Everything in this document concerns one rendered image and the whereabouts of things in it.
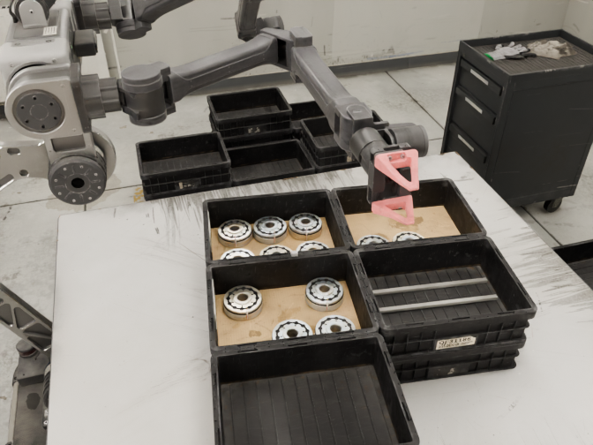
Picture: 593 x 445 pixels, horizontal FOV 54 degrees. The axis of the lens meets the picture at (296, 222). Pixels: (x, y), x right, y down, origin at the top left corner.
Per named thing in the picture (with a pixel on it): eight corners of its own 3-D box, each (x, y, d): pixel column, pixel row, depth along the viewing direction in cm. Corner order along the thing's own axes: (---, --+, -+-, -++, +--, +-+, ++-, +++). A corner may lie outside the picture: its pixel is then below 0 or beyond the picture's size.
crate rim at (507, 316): (380, 337, 138) (381, 331, 136) (351, 255, 161) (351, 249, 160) (537, 318, 143) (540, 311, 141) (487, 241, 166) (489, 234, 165)
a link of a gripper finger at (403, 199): (429, 231, 91) (404, 198, 98) (434, 193, 86) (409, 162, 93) (387, 239, 89) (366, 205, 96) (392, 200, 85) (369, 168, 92)
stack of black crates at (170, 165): (155, 255, 277) (139, 176, 250) (149, 218, 300) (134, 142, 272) (237, 240, 286) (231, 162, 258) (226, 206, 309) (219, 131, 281)
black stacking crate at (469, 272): (377, 363, 144) (381, 332, 137) (349, 281, 167) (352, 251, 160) (527, 343, 149) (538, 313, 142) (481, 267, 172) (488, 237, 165)
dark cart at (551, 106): (471, 233, 313) (509, 75, 258) (433, 187, 347) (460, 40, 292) (566, 214, 327) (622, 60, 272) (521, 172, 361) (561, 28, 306)
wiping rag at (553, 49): (539, 62, 279) (541, 55, 277) (513, 45, 295) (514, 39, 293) (589, 56, 285) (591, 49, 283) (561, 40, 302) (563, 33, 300)
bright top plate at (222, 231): (218, 242, 174) (218, 240, 173) (218, 222, 182) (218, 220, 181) (251, 239, 175) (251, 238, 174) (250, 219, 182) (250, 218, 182)
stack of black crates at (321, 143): (315, 225, 295) (317, 148, 268) (298, 192, 318) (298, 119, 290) (388, 212, 304) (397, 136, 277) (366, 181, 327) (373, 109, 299)
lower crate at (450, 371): (373, 390, 151) (377, 361, 143) (347, 307, 174) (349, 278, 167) (518, 371, 156) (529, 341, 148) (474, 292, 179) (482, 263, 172)
